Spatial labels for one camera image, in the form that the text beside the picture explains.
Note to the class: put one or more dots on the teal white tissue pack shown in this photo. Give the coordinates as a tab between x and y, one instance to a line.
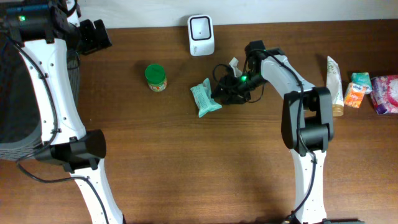
364	80

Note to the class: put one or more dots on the green lid glass jar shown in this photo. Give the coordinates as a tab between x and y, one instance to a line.
156	77

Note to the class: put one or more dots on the orange tissue pack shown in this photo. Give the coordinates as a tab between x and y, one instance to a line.
354	95

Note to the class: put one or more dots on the white gold cap tube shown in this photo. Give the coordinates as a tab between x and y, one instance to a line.
334	84

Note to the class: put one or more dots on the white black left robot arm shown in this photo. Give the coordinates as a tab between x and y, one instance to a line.
82	159

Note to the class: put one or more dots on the grey plastic mesh basket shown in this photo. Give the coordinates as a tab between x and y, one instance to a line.
39	113

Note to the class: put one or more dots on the teal wet wipes pack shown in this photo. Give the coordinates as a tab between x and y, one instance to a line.
204	101

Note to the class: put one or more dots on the white barcode scanner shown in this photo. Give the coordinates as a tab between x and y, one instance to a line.
201	35

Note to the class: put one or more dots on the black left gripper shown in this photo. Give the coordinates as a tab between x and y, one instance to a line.
94	42

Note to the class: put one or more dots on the purple red snack bag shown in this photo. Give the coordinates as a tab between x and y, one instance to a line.
384	94

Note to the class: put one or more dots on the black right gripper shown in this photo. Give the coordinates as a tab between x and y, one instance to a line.
226	82

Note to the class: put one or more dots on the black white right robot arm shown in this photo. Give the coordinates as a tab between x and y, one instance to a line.
306	126

